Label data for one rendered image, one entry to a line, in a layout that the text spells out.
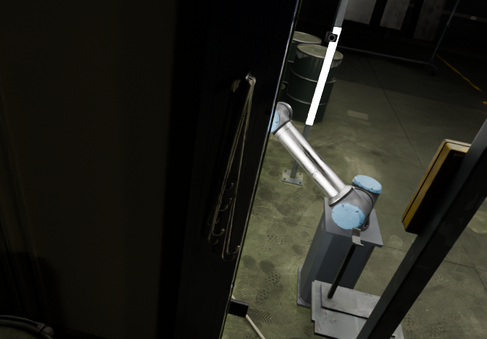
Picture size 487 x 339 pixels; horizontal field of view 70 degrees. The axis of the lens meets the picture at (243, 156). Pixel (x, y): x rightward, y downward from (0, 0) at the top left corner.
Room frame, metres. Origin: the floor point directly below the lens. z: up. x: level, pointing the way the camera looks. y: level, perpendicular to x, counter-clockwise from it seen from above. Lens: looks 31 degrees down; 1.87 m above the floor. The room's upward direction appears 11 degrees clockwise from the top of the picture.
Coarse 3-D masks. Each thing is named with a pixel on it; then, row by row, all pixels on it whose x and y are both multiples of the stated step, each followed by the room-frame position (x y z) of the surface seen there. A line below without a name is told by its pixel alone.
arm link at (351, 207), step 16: (288, 112) 1.70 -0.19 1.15; (272, 128) 1.58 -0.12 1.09; (288, 128) 1.59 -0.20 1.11; (288, 144) 1.55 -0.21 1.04; (304, 144) 1.55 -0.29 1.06; (304, 160) 1.50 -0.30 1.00; (320, 160) 1.51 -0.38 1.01; (320, 176) 1.46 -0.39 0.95; (336, 176) 1.48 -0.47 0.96; (336, 192) 1.41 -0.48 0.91; (352, 192) 1.41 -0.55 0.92; (336, 208) 1.36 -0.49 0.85; (352, 208) 1.33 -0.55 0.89; (368, 208) 1.40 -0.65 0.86; (352, 224) 1.32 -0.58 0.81
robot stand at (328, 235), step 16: (320, 224) 1.63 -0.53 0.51; (336, 224) 1.50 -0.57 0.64; (320, 240) 1.50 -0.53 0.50; (336, 240) 1.43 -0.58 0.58; (368, 240) 1.41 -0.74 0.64; (320, 256) 1.45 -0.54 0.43; (336, 256) 1.43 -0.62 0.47; (352, 256) 1.42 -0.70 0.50; (368, 256) 1.43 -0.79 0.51; (304, 272) 1.57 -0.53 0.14; (320, 272) 1.43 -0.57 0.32; (336, 272) 1.42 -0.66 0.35; (352, 272) 1.42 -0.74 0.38; (304, 288) 1.46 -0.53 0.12; (352, 288) 1.44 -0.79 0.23; (304, 304) 1.42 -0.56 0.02
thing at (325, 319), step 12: (348, 288) 0.94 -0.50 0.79; (324, 312) 0.81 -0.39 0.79; (336, 312) 0.82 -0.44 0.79; (324, 324) 0.77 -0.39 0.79; (336, 324) 0.78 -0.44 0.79; (348, 324) 0.78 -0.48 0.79; (360, 324) 0.79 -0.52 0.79; (324, 336) 0.73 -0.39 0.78; (336, 336) 0.73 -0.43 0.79; (348, 336) 0.74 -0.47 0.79; (396, 336) 0.77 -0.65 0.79
